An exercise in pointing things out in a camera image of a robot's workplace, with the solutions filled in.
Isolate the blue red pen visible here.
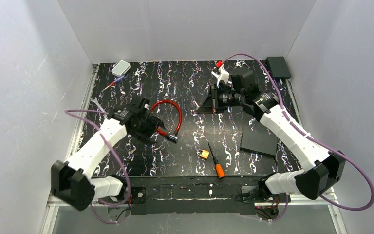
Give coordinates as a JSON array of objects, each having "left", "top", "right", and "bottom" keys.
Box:
[{"left": 102, "top": 75, "right": 126, "bottom": 92}]

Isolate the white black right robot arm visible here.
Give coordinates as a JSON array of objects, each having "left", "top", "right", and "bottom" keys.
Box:
[{"left": 197, "top": 66, "right": 346, "bottom": 200}]

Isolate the brass padlock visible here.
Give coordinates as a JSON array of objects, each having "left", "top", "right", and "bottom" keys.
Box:
[{"left": 196, "top": 149, "right": 210, "bottom": 160}]

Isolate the red cable lock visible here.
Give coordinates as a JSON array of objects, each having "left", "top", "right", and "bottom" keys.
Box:
[{"left": 150, "top": 99, "right": 184, "bottom": 143}]

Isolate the black box in corner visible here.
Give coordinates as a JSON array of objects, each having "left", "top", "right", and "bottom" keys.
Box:
[{"left": 266, "top": 56, "right": 291, "bottom": 80}]

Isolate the orange handled screwdriver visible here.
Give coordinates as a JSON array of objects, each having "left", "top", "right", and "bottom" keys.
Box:
[{"left": 207, "top": 142, "right": 225, "bottom": 179}]

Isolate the small silver wrench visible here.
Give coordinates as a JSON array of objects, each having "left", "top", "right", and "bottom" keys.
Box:
[{"left": 91, "top": 97, "right": 106, "bottom": 113}]

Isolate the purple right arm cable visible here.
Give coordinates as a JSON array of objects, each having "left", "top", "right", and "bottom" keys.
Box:
[{"left": 221, "top": 53, "right": 374, "bottom": 222}]

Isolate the white rectangular box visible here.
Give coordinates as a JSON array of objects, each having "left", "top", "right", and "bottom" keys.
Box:
[{"left": 111, "top": 60, "right": 131, "bottom": 77}]

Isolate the dark grey flat plate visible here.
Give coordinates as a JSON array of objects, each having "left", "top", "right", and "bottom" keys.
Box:
[{"left": 240, "top": 130, "right": 278, "bottom": 157}]

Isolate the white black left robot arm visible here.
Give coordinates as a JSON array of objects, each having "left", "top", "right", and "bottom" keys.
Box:
[{"left": 51, "top": 97, "right": 164, "bottom": 211}]

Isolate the aluminium frame rail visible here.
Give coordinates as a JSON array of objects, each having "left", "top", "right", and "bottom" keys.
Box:
[{"left": 40, "top": 64, "right": 349, "bottom": 234}]

